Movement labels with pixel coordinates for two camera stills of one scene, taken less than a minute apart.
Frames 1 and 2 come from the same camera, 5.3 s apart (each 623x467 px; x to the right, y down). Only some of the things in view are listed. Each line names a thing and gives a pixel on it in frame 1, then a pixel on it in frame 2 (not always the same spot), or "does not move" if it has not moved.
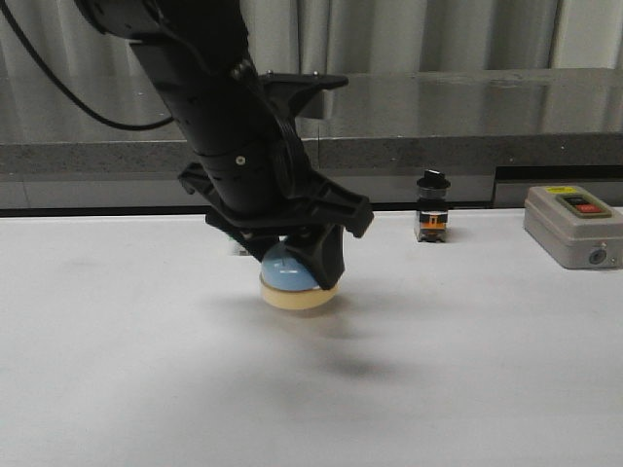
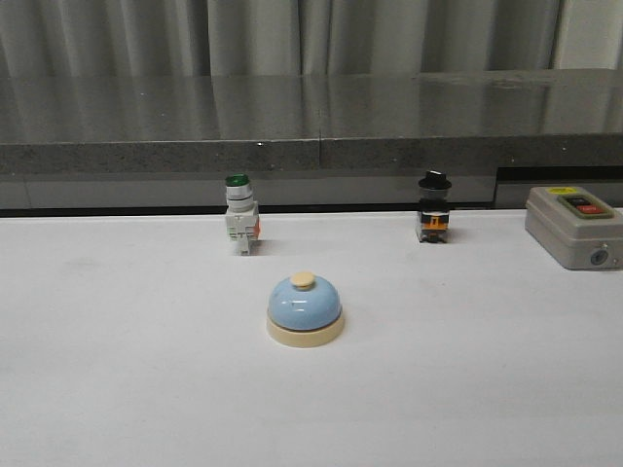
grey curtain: (346, 36) does not move
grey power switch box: (580, 230) does not move
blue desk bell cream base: (285, 283) → (305, 313)
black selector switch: (432, 202) does not move
